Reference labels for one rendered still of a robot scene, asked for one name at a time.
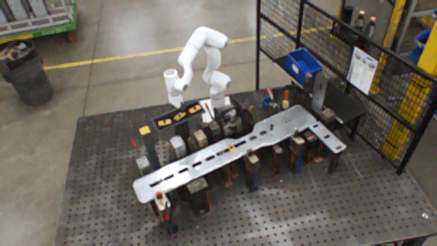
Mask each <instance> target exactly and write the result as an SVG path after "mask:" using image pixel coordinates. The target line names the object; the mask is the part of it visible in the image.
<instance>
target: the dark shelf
mask: <svg viewBox="0 0 437 246"><path fill-rule="evenodd" d="M272 62H273V63H274V64H275V66H277V67H278V68H280V70H281V71H283V72H284V73H286V75H287V76H289V77H290V78H291V79H292V80H293V81H294V82H295V83H296V84H297V85H299V86H300V87H301V88H302V90H303V84H302V83H301V82H300V81H299V80H298V79H297V78H296V76H294V74H293V73H292V72H291V71H290V70H289V69H288V67H287V66H286V62H287V55H285V56H282V57H278V58H277V59H276V60H272ZM313 86H314V83H312V84H311V89H310V94H309V95H310V96H311V97H312V93H313ZM324 108H325V109H327V108H329V109H332V111H333V112H335V117H336V119H337V120H338V121H339V122H340V123H342V124H343V125H344V126H345V125H346V124H347V123H350V122H352V121H353V120H356V119H357V118H360V117H362V116H363V115H366V114H367V112H368V111H367V110H365V109H364V108H363V107H361V106H360V105H359V104H357V103H356V102H355V101H353V100H352V99H351V98H350V97H349V96H347V94H346V93H343V91H341V90H340V89H339V88H338V87H336V86H335V85H333V83H331V82H329V80H328V82H327V89H326V92H325V96H324Z"/></svg>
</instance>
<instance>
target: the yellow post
mask: <svg viewBox="0 0 437 246"><path fill-rule="evenodd" d="M417 67H418V68H421V69H422V70H423V71H425V72H427V73H430V75H432V76H434V77H435V78H436V79H437V20H436V21H435V24H434V27H433V30H432V32H431V33H430V37H429V38H428V41H427V44H426V46H425V47H424V51H423V52H422V57H421V58H420V60H419V62H418V64H417ZM417 75H418V77H417ZM414 77H417V78H418V79H419V80H420V78H422V79H421V81H422V82H424V77H422V76H421V75H419V74H418V73H414ZM415 81H416V83H415V84H414V82H415ZM418 82H419V81H418V80H417V79H415V78H413V79H412V81H411V84H412V85H410V86H409V87H408V90H411V88H412V86H413V84H414V85H415V86H416V87H417V85H418ZM422 82H420V83H419V85H418V88H419V89H420V90H421V87H422ZM428 82H429V80H427V79H426V80H425V82H424V84H426V85H428V86H430V87H431V86H432V85H433V83H432V82H429V84H428ZM426 85H423V87H422V91H424V90H425V88H426V87H427V86H426ZM416 87H414V86H413V89H412V90H411V92H412V93H411V94H410V92H409V91H407V93H406V94H405V95H406V96H407V97H408V96H409V98H410V99H412V101H411V100H409V99H407V98H406V97H405V98H404V100H403V103H405V101H406V100H407V103H406V104H407V106H408V105H409V104H410V103H411V104H410V106H409V107H411V108H412V107H413V109H414V110H416V112H419V110H420V109H421V107H423V106H424V104H423V102H424V101H422V100H421V101H420V98H421V99H423V100H424V99H425V98H426V97H427V94H429V93H430V92H429V90H430V87H427V89H426V90H425V93H427V94H425V93H424V95H423V96H422V94H423V92H422V91H420V90H418V89H416ZM431 90H432V89H431ZM415 91H416V93H415V94H416V95H414V96H413V93H414V92H415ZM419 91H420V93H419V94H418V92H419ZM428 92H429V93H428ZM409 94H410V95H409ZM417 95H418V96H419V97H420V98H417ZM412 97H413V98H412ZM416 98H417V99H416ZM415 101H416V104H414V106H413V103H414V102H415ZM419 101H420V103H419V104H418V102H419ZM403 103H402V104H401V108H402V109H403V107H404V106H405V108H404V111H406V110H407V113H408V114H409V113H410V112H411V114H410V115H409V117H408V118H407V116H408V114H405V112H404V111H402V109H399V112H398V114H399V115H400V114H401V112H402V115H401V116H402V117H404V115H405V119H407V120H408V121H409V122H411V124H413V122H414V120H415V119H413V118H416V117H417V115H419V114H420V112H421V111H422V110H421V111H420V112H419V114H418V113H416V112H415V111H413V109H412V110H411V108H408V109H407V106H406V105H404V104H403ZM417 104H418V105H419V106H420V107H417ZM422 105H423V106H422ZM416 107H417V109H416ZM414 112H415V113H414ZM413 113H414V115H413ZM412 115H413V118H412V120H411V116H412ZM396 123H397V120H395V121H394V122H393V125H392V128H391V130H392V131H393V129H394V128H395V129H394V132H397V134H398V135H399V134H400V130H401V131H402V132H401V134H400V135H399V136H400V137H401V138H399V140H398V142H399V143H400V140H401V139H402V137H403V139H404V140H402V141H401V144H402V145H403V143H405V141H406V140H407V139H406V137H407V136H406V134H408V133H409V130H408V129H407V131H406V132H405V130H406V128H405V127H404V128H403V130H402V127H403V126H402V125H400V126H399V124H400V123H399V122H398V123H397V125H396ZM395 126H397V127H398V128H399V129H400V130H398V129H397V128H396V127H395ZM397 130H398V131H397ZM392 131H390V133H389V135H391V134H392V133H393V132H392ZM403 132H405V135H404V133H403ZM389 135H387V140H389V139H390V138H391V137H390V136H389ZM398 135H396V137H395V138H394V139H395V140H393V138H391V140H390V141H389V142H392V141H393V145H395V143H396V140H397V139H398V137H399V136H398ZM403 135H404V136H403ZM394 136H395V133H394V134H393V135H392V137H394ZM405 139H406V140H405ZM387 140H386V142H385V144H386V145H387V147H386V145H385V144H384V146H383V149H385V148H386V151H387V152H388V154H387V152H385V153H384V150H382V152H383V153H384V154H387V156H388V157H389V156H390V155H391V156H390V158H391V159H393V158H394V159H393V160H395V159H396V157H397V155H398V154H400V152H401V151H402V149H401V148H403V147H402V145H400V144H399V143H396V145H395V146H396V148H395V147H393V145H391V143H388V141H387ZM387 143H388V144H387ZM390 146H391V149H390V150H388V149H389V148H390ZM398 146H399V150H401V151H400V152H399V150H398V149H397V148H398ZM403 146H404V145H403ZM396 149H397V151H396ZM392 150H393V151H394V152H395V151H396V154H397V155H396V154H395V155H394V152H392V154H391V151H392ZM389 154H390V155H389ZM393 155H394V156H393ZM392 156H393V157H392Z"/></svg>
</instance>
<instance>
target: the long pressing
mask: <svg viewBox="0 0 437 246"><path fill-rule="evenodd" d="M291 112H292V113H291ZM286 121H287V123H286ZM271 123H273V124H274V126H275V129H274V130H273V131H272V130H270V125H271ZM314 123H316V119H315V118H313V116H312V115H311V114H310V113H309V112H307V111H306V110H305V109H304V108H303V107H301V106H300V105H296V106H293V107H291V108H289V109H286V110H284V111H282V112H280V113H278V114H276V115H273V116H272V117H270V118H267V119H266V120H262V121H261V122H259V123H256V124H255V126H254V128H253V132H252V133H250V134H248V135H247V136H245V137H241V138H239V139H224V140H222V141H220V142H219V143H216V144H214V145H211V146H209V147H208V148H205V149H203V150H200V151H198V152H196V153H194V154H192V155H190V156H187V157H185V158H184V159H181V160H179V161H176V162H174V163H172V164H170V165H168V166H167V167H163V168H162V169H160V170H157V171H155V172H153V173H151V174H149V175H145V176H144V177H142V178H140V179H138V180H136V181H135V182H134V184H133V188H134V189H135V192H136V194H137V198H138V200H139V201H140V203H145V202H149V201H151V200H154V197H156V194H155V193H156V192H157V191H161V192H162V194H163V193H165V194H166V193H167V192H170V191H171V190H173V189H176V188H178V187H179V186H181V185H184V184H187V183H188V182H189V181H192V180H194V179H196V178H199V177H200V176H201V175H204V174H206V173H210V172H211V171H212V170H215V169H217V168H218V167H222V166H223V165H224V164H228V163H229V162H231V161H234V160H235V159H238V158H239V157H241V156H244V155H245V154H246V153H247V149H248V148H252V149H253V150H256V149H257V148H261V147H262V146H266V145H273V144H275V143H278V142H280V141H282V140H283V139H286V138H288V137H291V133H292V131H293V130H294V129H295V128H297V129H299V132H301V131H302V130H304V129H306V128H308V126H311V125H313V124H314ZM261 132H266V134H264V135H262V136H261V135H260V133H261ZM253 136H255V137H257V138H256V139H253V140H250V139H249V138H250V137H253ZM261 139H262V140H261ZM244 140H246V143H245V144H244V145H240V146H239V147H237V148H236V151H235V152H233V153H232V152H231V151H228V152H226V153H223V154H222V155H220V156H217V155H216V154H217V153H218V152H220V151H222V150H225V149H227V148H228V146H227V144H229V143H232V145H236V144H238V143H240V142H242V141H244ZM212 155H214V156H215V158H214V159H211V160H210V161H206V160H205V159H206V158H208V157H209V156H212ZM198 161H201V163H202V164H200V165H199V166H198V167H192V164H195V163H197V162H198ZM186 167H187V168H188V169H189V170H188V171H187V172H185V173H181V174H178V171H180V170H183V169H185V168H186ZM172 174H173V175H174V176H175V177H174V178H171V179H169V180H167V181H165V180H164V181H163V182H161V183H160V184H158V185H156V186H154V187H152V188H150V186H149V185H151V184H153V183H155V182H156V181H160V178H162V179H164V178H166V177H167V176H169V175H172ZM159 175H160V176H159Z"/></svg>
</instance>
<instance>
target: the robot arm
mask: <svg viewBox="0 0 437 246"><path fill-rule="evenodd" d="M227 45H228V38H227V37H226V36H225V35H224V34H223V33H220V32H216V31H214V30H212V29H209V28H208V27H198V29H196V30H195V32H193V34H192V36H191V38H190V39H189V41H188V43H187V44H186V46H185V47H184V50H183V52H181V55H180V56H179V58H178V64H179V65H180V66H182V67H183V68H184V76H183V78H182V79H180V78H179V77H178V73H177V71H176V70H174V69H168V70H167V71H165V73H164V76H165V82H166V87H167V93H168V96H167V98H169V102H170V104H171V106H172V108H174V107H178V108H180V111H181V114H182V113H183V112H184V108H185V107H186V106H185V105H184V101H183V98H182V96H181V93H180V92H184V91H186V90H187V88H188V87H189V84H190V82H191V81H192V77H193V73H192V67H191V63H192V61H193V60H194V59H195V56H196V55H197V54H198V52H199V50H200V48H201V46H202V48H203V49H204V50H205V51H206V54H207V61H208V64H207V68H206V70H205V71H204V73H203V80H204V82H206V83H208V84H209V85H212V87H211V89H210V98H211V104H209V105H208V107H209V110H210V112H211V113H212V116H213V117H214V112H213V109H214V108H215V107H217V108H219V107H223V106H225V105H227V103H226V102H225V95H224V91H226V90H227V89H228V87H230V78H229V77H228V76H227V75H225V74H224V73H220V72H219V71H216V69H217V68H219V66H220V64H221V55H220V52H219V49H224V48H225V47H226V46H227ZM181 106H182V108H181Z"/></svg>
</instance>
